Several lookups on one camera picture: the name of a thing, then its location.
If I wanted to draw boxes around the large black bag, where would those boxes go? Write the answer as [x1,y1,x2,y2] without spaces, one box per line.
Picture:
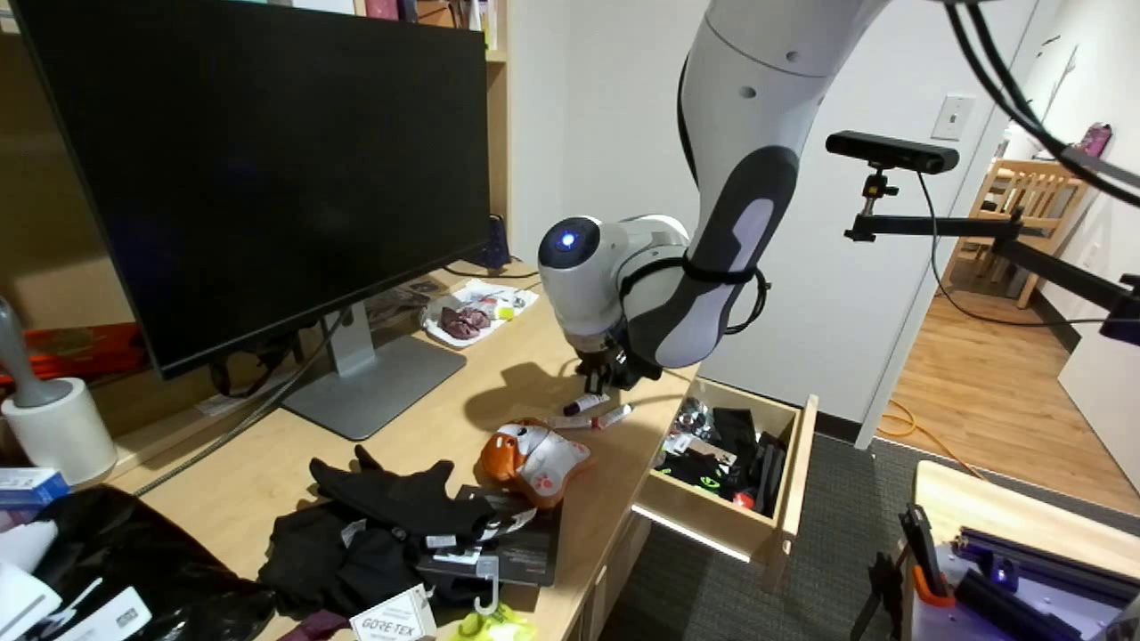
[30,480,279,641]

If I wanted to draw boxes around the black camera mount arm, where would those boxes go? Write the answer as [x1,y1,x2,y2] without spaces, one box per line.
[839,167,1140,351]

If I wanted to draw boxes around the pink object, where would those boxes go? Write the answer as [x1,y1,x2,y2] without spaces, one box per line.
[1073,118,1119,163]

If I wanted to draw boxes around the small black desk gadget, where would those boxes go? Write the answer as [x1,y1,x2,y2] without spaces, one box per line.
[478,209,517,276]

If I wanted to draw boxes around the wooden drawer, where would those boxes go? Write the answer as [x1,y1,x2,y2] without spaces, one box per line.
[626,376,822,570]

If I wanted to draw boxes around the black monitor cable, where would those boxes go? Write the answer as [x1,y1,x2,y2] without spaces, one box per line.
[123,351,340,498]

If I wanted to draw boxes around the black computer monitor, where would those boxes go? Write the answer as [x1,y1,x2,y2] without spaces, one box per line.
[9,0,493,446]

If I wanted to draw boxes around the white pouch colourful round print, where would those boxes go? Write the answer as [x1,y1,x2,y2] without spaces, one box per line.
[503,419,594,514]

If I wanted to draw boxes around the white light switch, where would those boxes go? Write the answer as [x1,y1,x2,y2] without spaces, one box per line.
[926,93,977,146]

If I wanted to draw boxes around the light wooden desk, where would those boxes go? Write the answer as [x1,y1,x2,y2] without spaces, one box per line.
[104,260,720,641]

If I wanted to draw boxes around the red box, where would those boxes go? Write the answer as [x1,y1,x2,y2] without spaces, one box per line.
[0,316,153,393]

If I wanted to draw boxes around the wooden side table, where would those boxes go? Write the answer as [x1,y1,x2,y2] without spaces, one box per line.
[906,457,1140,641]

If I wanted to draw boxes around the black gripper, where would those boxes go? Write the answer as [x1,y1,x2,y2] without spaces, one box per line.
[578,335,669,415]

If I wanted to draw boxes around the black gloves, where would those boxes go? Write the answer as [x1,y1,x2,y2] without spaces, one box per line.
[307,446,499,544]

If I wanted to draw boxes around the white printed card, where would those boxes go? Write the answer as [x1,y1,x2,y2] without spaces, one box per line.
[346,580,441,641]

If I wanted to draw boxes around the white gray gadget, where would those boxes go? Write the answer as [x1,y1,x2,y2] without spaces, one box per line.
[666,399,717,460]

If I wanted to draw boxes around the purple tray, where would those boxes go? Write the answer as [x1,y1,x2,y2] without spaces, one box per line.
[945,523,1140,641]

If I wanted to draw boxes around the orange floor cable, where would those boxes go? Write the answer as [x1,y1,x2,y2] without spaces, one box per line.
[872,399,955,473]

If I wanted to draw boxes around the orange handled tool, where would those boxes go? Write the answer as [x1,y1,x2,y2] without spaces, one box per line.
[894,501,963,614]

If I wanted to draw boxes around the green yellow hook item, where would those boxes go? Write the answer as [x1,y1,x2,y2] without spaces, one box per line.
[451,599,542,641]

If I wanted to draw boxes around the white papers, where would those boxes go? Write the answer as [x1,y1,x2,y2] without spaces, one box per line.
[0,517,155,641]

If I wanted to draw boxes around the orange pouch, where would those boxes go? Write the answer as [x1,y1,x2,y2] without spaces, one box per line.
[473,430,527,491]

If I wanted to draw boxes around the maroon wallet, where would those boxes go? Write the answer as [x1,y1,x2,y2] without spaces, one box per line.
[281,608,349,641]

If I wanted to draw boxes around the black strap bag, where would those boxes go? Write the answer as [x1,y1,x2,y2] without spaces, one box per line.
[699,408,792,517]

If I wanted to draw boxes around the black cloth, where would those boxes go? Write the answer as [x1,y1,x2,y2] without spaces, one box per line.
[256,501,420,619]

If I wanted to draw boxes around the white roll gray handle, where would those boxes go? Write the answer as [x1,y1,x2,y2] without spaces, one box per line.
[0,297,122,491]

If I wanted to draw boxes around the wooden chair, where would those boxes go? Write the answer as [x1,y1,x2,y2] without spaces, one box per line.
[945,158,1104,310]

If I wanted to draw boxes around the blue box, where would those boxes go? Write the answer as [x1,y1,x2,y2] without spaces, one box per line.
[0,462,73,517]

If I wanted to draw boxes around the black bar camera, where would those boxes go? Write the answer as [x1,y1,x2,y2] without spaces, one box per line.
[822,127,963,177]

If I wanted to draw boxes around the dark gray rug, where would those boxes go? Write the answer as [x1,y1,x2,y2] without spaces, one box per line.
[591,415,926,641]

